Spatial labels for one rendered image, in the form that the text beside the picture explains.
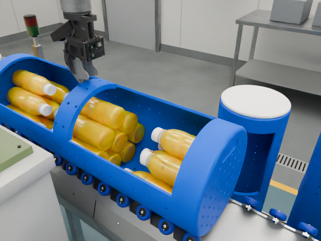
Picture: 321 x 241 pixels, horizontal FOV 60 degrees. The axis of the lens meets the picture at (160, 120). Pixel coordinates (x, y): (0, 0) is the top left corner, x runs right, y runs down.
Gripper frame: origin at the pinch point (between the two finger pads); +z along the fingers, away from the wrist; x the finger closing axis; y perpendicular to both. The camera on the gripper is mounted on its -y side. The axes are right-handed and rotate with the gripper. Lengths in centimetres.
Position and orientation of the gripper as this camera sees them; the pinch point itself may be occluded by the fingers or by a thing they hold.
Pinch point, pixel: (82, 81)
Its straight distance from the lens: 87.4
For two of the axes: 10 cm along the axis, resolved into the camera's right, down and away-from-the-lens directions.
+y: 8.1, 3.3, -4.8
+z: -0.2, 8.4, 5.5
